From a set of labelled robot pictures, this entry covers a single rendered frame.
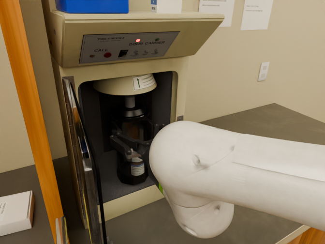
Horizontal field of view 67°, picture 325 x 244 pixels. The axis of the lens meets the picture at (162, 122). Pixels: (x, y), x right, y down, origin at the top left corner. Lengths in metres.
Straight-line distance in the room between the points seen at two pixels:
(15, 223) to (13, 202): 0.09
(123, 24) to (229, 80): 1.06
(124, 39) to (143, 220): 0.53
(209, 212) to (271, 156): 0.15
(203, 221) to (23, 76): 0.36
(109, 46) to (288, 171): 0.36
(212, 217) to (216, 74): 1.03
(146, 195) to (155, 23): 0.53
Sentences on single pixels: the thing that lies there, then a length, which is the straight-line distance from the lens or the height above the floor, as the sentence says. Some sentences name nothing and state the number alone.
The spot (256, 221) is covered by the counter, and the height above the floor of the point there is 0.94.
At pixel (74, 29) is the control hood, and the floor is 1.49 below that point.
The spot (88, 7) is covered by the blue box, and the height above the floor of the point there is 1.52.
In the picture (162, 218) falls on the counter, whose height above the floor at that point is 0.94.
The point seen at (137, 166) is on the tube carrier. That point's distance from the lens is 0.74.
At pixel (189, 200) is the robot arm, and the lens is 0.37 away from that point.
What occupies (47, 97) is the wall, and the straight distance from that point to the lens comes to 1.01.
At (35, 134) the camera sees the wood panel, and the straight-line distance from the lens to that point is 0.48.
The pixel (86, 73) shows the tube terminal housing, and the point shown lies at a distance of 0.55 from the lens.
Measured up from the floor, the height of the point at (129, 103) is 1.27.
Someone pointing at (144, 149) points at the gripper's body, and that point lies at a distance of 0.59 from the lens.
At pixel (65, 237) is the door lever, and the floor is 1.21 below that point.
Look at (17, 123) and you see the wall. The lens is 1.04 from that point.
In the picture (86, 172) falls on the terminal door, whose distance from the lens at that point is 0.26.
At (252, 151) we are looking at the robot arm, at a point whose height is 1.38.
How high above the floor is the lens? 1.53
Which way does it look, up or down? 27 degrees down
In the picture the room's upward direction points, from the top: 2 degrees clockwise
